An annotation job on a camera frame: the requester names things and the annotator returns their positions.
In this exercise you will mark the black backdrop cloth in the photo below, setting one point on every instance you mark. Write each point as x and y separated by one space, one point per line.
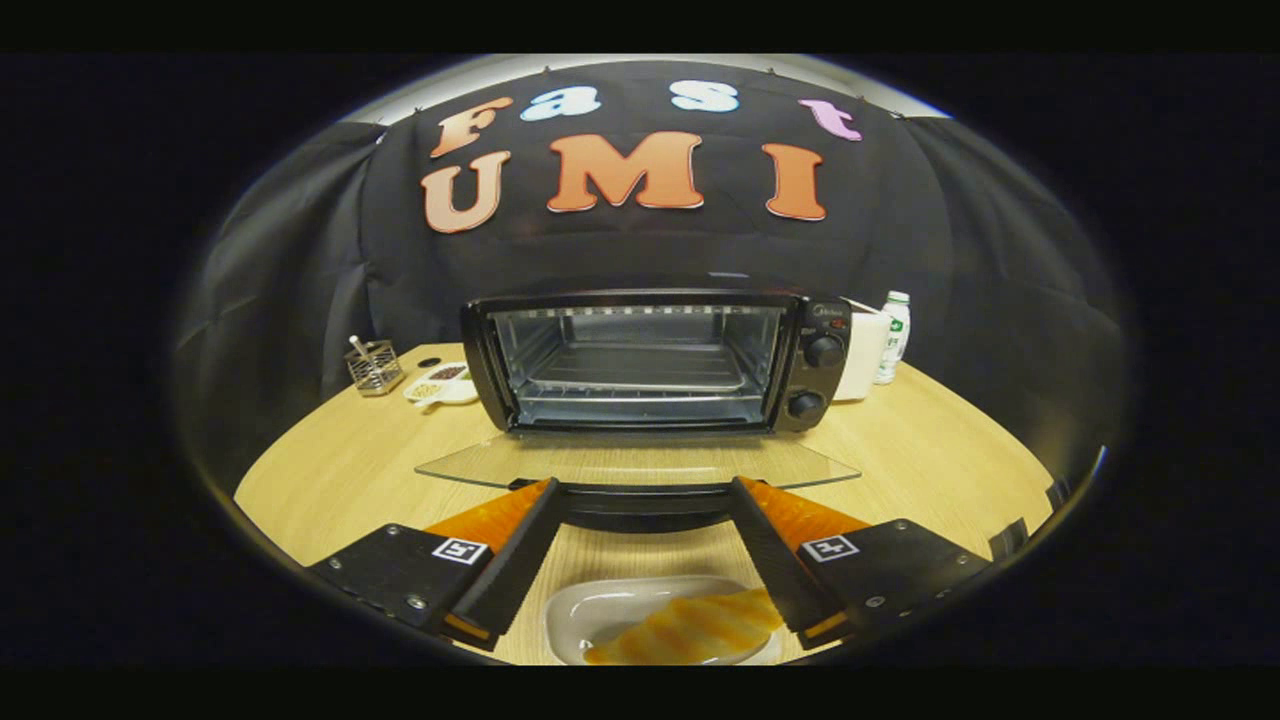
950 220

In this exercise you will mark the white box appliance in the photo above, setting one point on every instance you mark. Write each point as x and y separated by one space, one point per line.
860 355

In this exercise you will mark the white divided snack dish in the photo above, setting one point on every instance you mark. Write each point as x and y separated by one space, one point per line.
455 390

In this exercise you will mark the white plate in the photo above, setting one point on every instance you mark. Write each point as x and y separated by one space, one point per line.
600 605

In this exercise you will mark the black toaster oven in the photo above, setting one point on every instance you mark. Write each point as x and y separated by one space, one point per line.
822 380

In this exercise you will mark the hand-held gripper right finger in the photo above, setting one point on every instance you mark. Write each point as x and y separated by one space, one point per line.
775 560

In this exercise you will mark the yellow croissant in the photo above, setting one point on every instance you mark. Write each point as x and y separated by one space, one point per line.
690 630

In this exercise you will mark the black chair back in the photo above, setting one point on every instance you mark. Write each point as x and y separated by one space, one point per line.
1057 493
1010 538

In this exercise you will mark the white bottle green label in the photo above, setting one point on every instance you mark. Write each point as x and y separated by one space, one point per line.
892 340

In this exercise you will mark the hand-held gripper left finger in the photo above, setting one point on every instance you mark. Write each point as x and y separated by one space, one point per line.
520 560

